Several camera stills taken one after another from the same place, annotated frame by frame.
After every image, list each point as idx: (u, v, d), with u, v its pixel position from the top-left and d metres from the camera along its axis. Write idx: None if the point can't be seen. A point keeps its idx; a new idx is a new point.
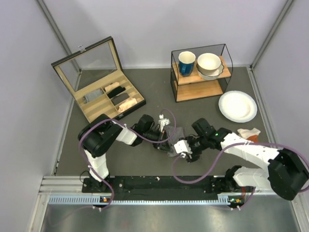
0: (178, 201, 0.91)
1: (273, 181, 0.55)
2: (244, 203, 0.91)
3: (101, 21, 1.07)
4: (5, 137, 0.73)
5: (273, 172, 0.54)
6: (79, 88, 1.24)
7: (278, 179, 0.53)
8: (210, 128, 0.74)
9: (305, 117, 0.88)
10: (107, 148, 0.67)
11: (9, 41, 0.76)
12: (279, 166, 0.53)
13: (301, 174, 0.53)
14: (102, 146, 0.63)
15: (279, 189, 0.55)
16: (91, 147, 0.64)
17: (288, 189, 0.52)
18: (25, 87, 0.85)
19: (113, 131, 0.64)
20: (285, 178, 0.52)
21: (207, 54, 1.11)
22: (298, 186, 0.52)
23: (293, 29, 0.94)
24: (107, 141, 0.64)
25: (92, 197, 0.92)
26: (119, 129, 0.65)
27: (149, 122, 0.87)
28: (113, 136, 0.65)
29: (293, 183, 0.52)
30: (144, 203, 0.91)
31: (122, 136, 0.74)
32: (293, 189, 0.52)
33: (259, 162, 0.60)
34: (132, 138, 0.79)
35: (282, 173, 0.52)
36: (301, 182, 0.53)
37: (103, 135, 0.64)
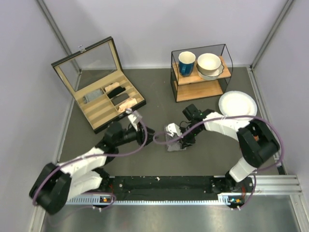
0: (178, 201, 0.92)
1: (243, 148, 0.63)
2: (244, 203, 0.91)
3: (101, 21, 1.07)
4: (5, 137, 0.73)
5: (241, 138, 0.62)
6: (79, 88, 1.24)
7: (245, 144, 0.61)
8: (198, 111, 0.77)
9: (305, 116, 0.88)
10: (64, 200, 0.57)
11: (9, 41, 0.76)
12: (246, 132, 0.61)
13: (269, 143, 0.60)
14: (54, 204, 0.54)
15: (249, 156, 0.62)
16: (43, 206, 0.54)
17: (254, 153, 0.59)
18: (25, 87, 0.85)
19: (60, 187, 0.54)
20: (251, 142, 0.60)
21: (207, 55, 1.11)
22: (264, 152, 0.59)
23: (293, 29, 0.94)
24: (58, 198, 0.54)
25: (92, 197, 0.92)
26: (67, 181, 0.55)
27: (117, 132, 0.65)
28: (63, 192, 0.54)
29: (260, 150, 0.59)
30: (144, 203, 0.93)
31: (85, 170, 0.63)
32: (259, 155, 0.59)
33: (232, 132, 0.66)
34: (101, 160, 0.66)
35: (248, 139, 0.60)
36: (268, 149, 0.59)
37: (50, 193, 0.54)
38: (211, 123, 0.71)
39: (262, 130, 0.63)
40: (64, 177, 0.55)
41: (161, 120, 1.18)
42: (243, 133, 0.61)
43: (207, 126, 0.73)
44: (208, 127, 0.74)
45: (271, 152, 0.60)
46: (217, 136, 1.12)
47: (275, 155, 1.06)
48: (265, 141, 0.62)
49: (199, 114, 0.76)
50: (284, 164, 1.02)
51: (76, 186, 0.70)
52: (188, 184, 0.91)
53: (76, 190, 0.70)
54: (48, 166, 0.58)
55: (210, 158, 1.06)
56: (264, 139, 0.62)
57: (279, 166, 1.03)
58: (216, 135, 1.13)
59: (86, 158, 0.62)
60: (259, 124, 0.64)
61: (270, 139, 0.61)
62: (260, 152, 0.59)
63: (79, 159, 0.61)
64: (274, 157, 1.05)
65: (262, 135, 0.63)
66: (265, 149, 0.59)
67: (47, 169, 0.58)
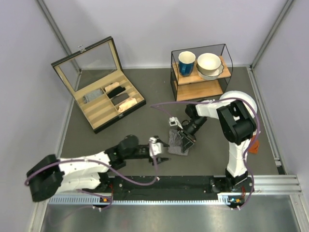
0: (178, 201, 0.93)
1: (221, 124, 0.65)
2: (244, 203, 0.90)
3: (101, 21, 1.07)
4: (5, 137, 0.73)
5: (219, 115, 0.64)
6: (79, 88, 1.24)
7: (223, 120, 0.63)
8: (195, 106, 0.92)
9: (305, 116, 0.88)
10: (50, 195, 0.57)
11: (9, 41, 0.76)
12: (225, 110, 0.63)
13: (245, 123, 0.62)
14: (40, 196, 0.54)
15: (227, 132, 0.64)
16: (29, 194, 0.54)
17: (231, 129, 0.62)
18: (25, 87, 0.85)
19: (49, 184, 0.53)
20: (228, 118, 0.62)
21: (207, 54, 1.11)
22: (240, 129, 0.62)
23: (292, 29, 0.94)
24: (45, 193, 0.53)
25: (92, 197, 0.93)
26: (57, 181, 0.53)
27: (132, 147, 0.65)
28: (50, 189, 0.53)
29: (236, 127, 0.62)
30: (144, 203, 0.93)
31: (84, 171, 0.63)
32: (234, 132, 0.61)
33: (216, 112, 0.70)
34: (103, 167, 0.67)
35: (227, 116, 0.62)
36: (245, 127, 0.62)
37: (39, 185, 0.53)
38: (202, 107, 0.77)
39: (241, 108, 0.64)
40: (57, 176, 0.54)
41: (162, 120, 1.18)
42: (222, 110, 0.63)
43: (199, 111, 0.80)
44: (199, 110, 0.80)
45: (247, 130, 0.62)
46: (216, 135, 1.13)
47: (275, 155, 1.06)
48: (243, 120, 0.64)
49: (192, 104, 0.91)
50: (284, 164, 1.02)
51: (70, 183, 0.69)
52: (188, 184, 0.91)
53: (68, 186, 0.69)
54: (49, 156, 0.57)
55: (210, 158, 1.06)
56: (242, 118, 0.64)
57: (278, 166, 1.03)
58: (213, 133, 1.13)
59: (88, 161, 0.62)
60: (238, 104, 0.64)
61: (246, 117, 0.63)
62: (236, 129, 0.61)
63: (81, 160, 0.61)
64: (274, 157, 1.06)
65: (241, 114, 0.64)
66: (242, 126, 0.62)
67: (47, 160, 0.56)
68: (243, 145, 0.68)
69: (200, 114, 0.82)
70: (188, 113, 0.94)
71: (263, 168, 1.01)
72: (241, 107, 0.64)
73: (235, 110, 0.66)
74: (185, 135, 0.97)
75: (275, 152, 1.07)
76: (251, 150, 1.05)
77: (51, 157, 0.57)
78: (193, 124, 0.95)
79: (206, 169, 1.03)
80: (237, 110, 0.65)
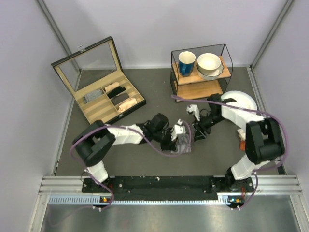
0: (178, 201, 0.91)
1: (247, 140, 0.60)
2: (244, 203, 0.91)
3: (101, 21, 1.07)
4: (5, 137, 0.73)
5: (248, 131, 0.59)
6: (79, 88, 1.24)
7: (250, 138, 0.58)
8: None
9: (304, 116, 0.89)
10: (101, 157, 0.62)
11: (9, 41, 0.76)
12: (256, 127, 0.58)
13: (275, 145, 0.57)
14: (94, 157, 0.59)
15: (250, 150, 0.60)
16: (83, 156, 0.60)
17: (255, 150, 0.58)
18: (24, 87, 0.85)
19: (104, 143, 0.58)
20: (256, 138, 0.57)
21: (207, 54, 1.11)
22: (267, 152, 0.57)
23: (292, 29, 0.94)
24: (99, 152, 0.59)
25: (92, 197, 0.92)
26: (111, 140, 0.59)
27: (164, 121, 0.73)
28: (105, 148, 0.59)
29: (264, 149, 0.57)
30: (144, 202, 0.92)
31: (124, 139, 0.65)
32: (260, 153, 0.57)
33: (243, 123, 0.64)
34: (138, 138, 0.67)
35: (256, 134, 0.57)
36: (271, 151, 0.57)
37: (94, 147, 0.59)
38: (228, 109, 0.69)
39: (273, 130, 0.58)
40: (108, 137, 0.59)
41: None
42: (251, 127, 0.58)
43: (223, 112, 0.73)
44: (224, 112, 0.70)
45: (273, 154, 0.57)
46: (217, 135, 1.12)
47: None
48: (272, 141, 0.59)
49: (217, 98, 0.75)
50: (284, 164, 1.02)
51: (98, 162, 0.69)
52: (188, 184, 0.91)
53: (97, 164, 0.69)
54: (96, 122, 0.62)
55: (211, 159, 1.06)
56: (271, 139, 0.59)
57: (278, 166, 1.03)
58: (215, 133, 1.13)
59: (129, 129, 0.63)
60: (272, 124, 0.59)
61: (277, 141, 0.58)
62: (262, 151, 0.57)
63: (124, 128, 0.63)
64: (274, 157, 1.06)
65: (272, 136, 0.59)
66: (269, 149, 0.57)
67: (94, 124, 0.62)
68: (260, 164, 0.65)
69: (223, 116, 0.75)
70: (208, 105, 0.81)
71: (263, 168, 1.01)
72: (274, 128, 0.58)
73: (265, 127, 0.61)
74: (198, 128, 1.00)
75: None
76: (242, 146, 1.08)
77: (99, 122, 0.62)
78: (211, 119, 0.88)
79: (206, 170, 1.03)
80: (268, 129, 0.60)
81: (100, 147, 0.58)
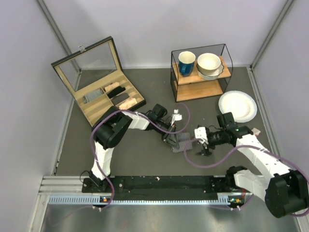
0: (178, 201, 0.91)
1: (269, 193, 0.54)
2: (243, 203, 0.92)
3: (101, 21, 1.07)
4: (5, 137, 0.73)
5: (273, 187, 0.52)
6: (79, 88, 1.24)
7: (274, 193, 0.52)
8: (233, 123, 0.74)
9: (304, 116, 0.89)
10: (119, 139, 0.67)
11: (9, 41, 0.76)
12: (282, 184, 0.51)
13: (298, 200, 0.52)
14: (115, 137, 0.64)
15: (271, 203, 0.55)
16: (104, 138, 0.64)
17: (279, 206, 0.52)
18: (24, 87, 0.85)
19: (124, 123, 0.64)
20: (283, 196, 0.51)
21: (207, 54, 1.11)
22: (290, 208, 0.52)
23: (292, 29, 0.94)
24: (120, 133, 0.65)
25: (92, 197, 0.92)
26: (130, 120, 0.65)
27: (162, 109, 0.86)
28: (124, 128, 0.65)
29: (287, 205, 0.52)
30: (143, 203, 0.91)
31: (134, 123, 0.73)
32: (284, 210, 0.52)
33: (263, 170, 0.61)
34: (145, 123, 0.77)
35: (282, 191, 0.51)
36: (295, 208, 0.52)
37: (114, 128, 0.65)
38: (246, 150, 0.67)
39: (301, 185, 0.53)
40: (126, 118, 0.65)
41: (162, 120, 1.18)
42: (277, 183, 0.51)
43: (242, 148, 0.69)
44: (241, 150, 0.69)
45: (296, 210, 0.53)
46: None
47: None
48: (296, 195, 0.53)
49: (234, 128, 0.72)
50: None
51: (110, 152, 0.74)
52: (188, 184, 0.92)
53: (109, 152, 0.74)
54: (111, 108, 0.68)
55: (211, 159, 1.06)
56: (295, 193, 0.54)
57: None
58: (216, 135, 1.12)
59: (139, 114, 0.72)
60: (299, 179, 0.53)
61: (302, 196, 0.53)
62: (286, 207, 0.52)
63: (135, 113, 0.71)
64: None
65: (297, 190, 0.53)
66: (292, 205, 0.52)
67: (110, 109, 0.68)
68: None
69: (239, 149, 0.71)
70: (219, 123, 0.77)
71: None
72: (301, 183, 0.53)
73: (288, 178, 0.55)
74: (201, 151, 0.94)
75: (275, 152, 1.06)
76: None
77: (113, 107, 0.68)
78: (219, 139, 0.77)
79: (206, 170, 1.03)
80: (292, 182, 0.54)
81: (121, 126, 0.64)
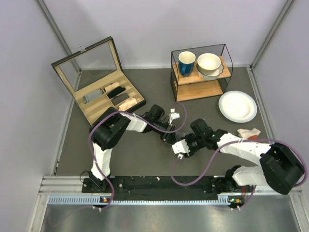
0: (178, 201, 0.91)
1: (266, 175, 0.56)
2: (244, 203, 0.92)
3: (101, 21, 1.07)
4: (5, 137, 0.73)
5: (266, 166, 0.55)
6: (79, 88, 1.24)
7: (270, 172, 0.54)
8: (208, 129, 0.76)
9: (305, 116, 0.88)
10: (118, 140, 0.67)
11: (9, 41, 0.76)
12: (271, 158, 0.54)
13: (293, 168, 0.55)
14: (113, 138, 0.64)
15: (274, 184, 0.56)
16: (101, 139, 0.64)
17: (281, 182, 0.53)
18: (25, 87, 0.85)
19: (122, 124, 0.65)
20: (277, 171, 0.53)
21: (207, 54, 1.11)
22: (290, 178, 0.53)
23: (292, 29, 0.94)
24: (118, 133, 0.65)
25: (92, 197, 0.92)
26: (128, 121, 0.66)
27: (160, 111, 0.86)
28: (122, 129, 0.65)
29: (287, 177, 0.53)
30: (143, 203, 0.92)
31: (133, 125, 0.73)
32: (287, 182, 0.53)
33: (251, 157, 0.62)
34: (142, 125, 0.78)
35: (274, 166, 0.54)
36: (294, 177, 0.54)
37: (112, 128, 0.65)
38: (228, 148, 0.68)
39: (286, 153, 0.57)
40: (124, 118, 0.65)
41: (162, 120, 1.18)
42: (267, 161, 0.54)
43: (224, 149, 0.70)
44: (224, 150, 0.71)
45: (296, 178, 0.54)
46: None
47: None
48: (288, 165, 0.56)
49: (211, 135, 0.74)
50: None
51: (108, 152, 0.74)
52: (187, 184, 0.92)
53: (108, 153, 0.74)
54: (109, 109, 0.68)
55: (210, 159, 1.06)
56: (287, 163, 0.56)
57: None
58: None
59: (136, 116, 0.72)
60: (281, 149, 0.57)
61: (294, 163, 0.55)
62: (287, 179, 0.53)
63: (133, 114, 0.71)
64: None
65: (286, 159, 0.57)
66: (291, 174, 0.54)
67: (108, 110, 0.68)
68: None
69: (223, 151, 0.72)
70: (194, 131, 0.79)
71: None
72: (286, 152, 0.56)
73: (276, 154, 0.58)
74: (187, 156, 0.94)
75: None
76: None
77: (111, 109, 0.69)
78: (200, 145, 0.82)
79: (207, 170, 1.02)
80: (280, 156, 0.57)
81: (120, 126, 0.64)
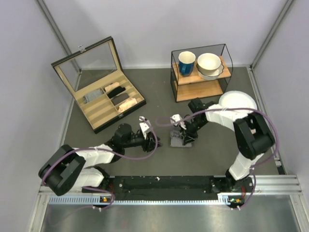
0: (178, 201, 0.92)
1: (238, 138, 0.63)
2: (244, 203, 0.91)
3: (101, 21, 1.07)
4: (5, 137, 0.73)
5: (237, 130, 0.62)
6: (79, 88, 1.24)
7: (240, 134, 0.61)
8: (202, 104, 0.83)
9: (305, 116, 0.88)
10: (72, 183, 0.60)
11: (9, 42, 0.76)
12: (243, 123, 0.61)
13: (263, 136, 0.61)
14: (65, 183, 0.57)
15: (243, 148, 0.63)
16: (52, 185, 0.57)
17: (247, 145, 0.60)
18: (25, 87, 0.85)
19: (74, 167, 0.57)
20: (246, 134, 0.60)
21: (207, 54, 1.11)
22: (258, 144, 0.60)
23: (293, 29, 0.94)
24: (70, 179, 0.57)
25: (92, 197, 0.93)
26: (82, 163, 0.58)
27: (126, 134, 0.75)
28: (75, 173, 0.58)
29: (255, 143, 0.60)
30: (144, 203, 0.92)
31: (95, 159, 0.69)
32: (253, 147, 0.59)
33: (230, 123, 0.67)
34: (109, 156, 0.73)
35: (244, 130, 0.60)
36: (262, 145, 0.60)
37: (63, 173, 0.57)
38: (212, 113, 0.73)
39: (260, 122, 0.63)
40: (77, 159, 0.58)
41: (162, 120, 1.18)
42: (239, 124, 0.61)
43: (209, 115, 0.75)
44: (209, 116, 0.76)
45: (264, 147, 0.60)
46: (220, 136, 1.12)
47: (275, 155, 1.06)
48: (260, 134, 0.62)
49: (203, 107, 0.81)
50: (284, 164, 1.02)
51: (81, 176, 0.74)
52: (188, 184, 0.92)
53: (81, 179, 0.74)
54: (63, 148, 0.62)
55: (210, 159, 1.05)
56: (259, 132, 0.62)
57: (278, 166, 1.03)
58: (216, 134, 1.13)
59: (98, 150, 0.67)
60: (257, 117, 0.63)
61: (265, 133, 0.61)
62: (254, 144, 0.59)
63: (93, 148, 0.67)
64: (274, 157, 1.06)
65: (259, 128, 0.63)
66: (259, 141, 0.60)
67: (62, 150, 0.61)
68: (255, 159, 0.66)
69: (208, 119, 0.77)
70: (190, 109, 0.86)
71: (263, 168, 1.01)
72: (259, 121, 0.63)
73: (252, 122, 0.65)
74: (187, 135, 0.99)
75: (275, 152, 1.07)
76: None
77: (66, 147, 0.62)
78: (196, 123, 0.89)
79: (207, 170, 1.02)
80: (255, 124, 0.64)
81: (70, 171, 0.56)
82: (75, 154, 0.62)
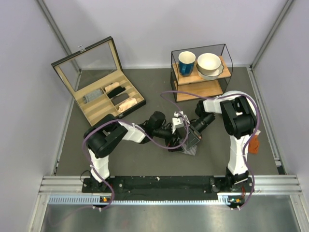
0: (177, 201, 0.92)
1: (224, 117, 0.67)
2: (244, 203, 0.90)
3: (101, 21, 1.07)
4: (4, 138, 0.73)
5: (223, 108, 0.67)
6: (79, 88, 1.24)
7: (225, 112, 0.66)
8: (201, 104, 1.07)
9: (304, 116, 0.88)
10: (112, 149, 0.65)
11: (9, 42, 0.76)
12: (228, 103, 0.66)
13: (246, 116, 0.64)
14: (106, 147, 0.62)
15: (228, 126, 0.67)
16: (95, 147, 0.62)
17: (231, 123, 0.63)
18: (24, 87, 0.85)
19: (118, 134, 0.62)
20: (230, 112, 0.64)
21: (207, 54, 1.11)
22: (240, 123, 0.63)
23: (292, 29, 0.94)
24: (112, 143, 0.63)
25: (92, 197, 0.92)
26: (125, 132, 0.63)
27: (160, 119, 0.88)
28: (117, 139, 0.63)
29: (237, 121, 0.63)
30: (143, 203, 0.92)
31: (130, 135, 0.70)
32: (235, 125, 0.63)
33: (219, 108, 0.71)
34: (140, 136, 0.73)
35: (228, 109, 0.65)
36: (245, 124, 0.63)
37: (107, 137, 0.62)
38: (209, 102, 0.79)
39: (244, 105, 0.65)
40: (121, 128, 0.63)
41: None
42: (224, 103, 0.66)
43: (206, 107, 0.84)
44: (207, 107, 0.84)
45: (246, 126, 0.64)
46: (219, 136, 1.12)
47: (275, 155, 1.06)
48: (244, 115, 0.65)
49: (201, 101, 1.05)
50: (284, 164, 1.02)
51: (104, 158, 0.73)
52: (188, 184, 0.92)
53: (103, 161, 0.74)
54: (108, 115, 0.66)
55: (210, 158, 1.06)
56: (244, 113, 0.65)
57: (278, 166, 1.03)
58: (216, 135, 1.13)
59: (135, 126, 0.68)
60: (241, 100, 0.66)
61: (247, 113, 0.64)
62: (237, 122, 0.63)
63: (131, 124, 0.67)
64: (274, 157, 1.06)
65: (242, 109, 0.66)
66: (242, 121, 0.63)
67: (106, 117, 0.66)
68: (243, 139, 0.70)
69: (206, 110, 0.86)
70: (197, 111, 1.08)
71: (263, 168, 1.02)
72: (244, 103, 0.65)
73: (238, 106, 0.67)
74: (191, 131, 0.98)
75: (275, 152, 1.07)
76: (251, 149, 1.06)
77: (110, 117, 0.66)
78: (201, 121, 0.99)
79: (207, 171, 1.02)
80: (240, 106, 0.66)
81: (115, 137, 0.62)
82: (117, 123, 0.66)
